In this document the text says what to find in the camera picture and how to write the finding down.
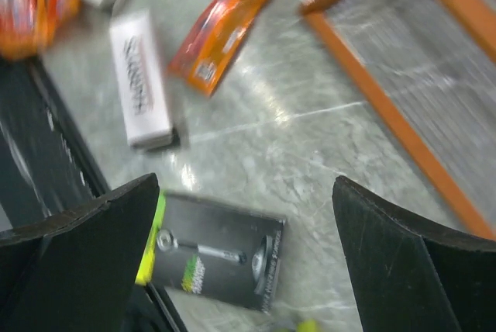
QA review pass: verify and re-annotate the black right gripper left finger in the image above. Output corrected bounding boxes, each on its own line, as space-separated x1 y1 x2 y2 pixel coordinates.
1 174 159 331

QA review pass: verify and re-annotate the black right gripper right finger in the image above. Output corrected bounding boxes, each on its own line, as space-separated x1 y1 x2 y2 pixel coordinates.
332 176 495 331

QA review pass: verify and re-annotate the black green razor box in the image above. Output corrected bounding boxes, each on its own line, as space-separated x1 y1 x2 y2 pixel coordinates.
136 192 286 313
270 318 321 332

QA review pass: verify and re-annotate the orange wooden shelf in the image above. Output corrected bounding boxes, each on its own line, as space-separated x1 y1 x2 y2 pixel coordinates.
299 0 495 237

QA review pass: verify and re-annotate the orange razor blister pack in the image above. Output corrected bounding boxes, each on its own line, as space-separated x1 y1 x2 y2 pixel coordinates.
169 0 269 95

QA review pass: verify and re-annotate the white Harry's box centre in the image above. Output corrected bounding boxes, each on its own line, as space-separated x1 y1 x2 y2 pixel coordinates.
109 10 178 150

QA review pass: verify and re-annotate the orange razor pack lower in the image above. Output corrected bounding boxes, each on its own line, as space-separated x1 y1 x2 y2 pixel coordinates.
1 0 50 60

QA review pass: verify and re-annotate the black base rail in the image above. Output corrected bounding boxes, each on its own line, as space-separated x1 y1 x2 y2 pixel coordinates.
1 59 185 331

